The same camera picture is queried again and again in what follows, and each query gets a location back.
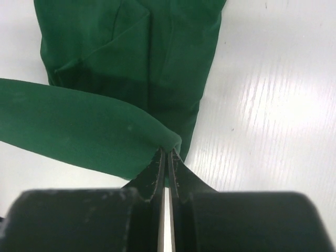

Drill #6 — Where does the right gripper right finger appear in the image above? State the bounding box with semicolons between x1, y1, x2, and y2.
167;151;331;251

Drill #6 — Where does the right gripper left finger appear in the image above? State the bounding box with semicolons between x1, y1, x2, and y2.
1;149;166;251

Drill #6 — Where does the green t-shirt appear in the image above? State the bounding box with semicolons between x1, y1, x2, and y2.
1;1;225;180

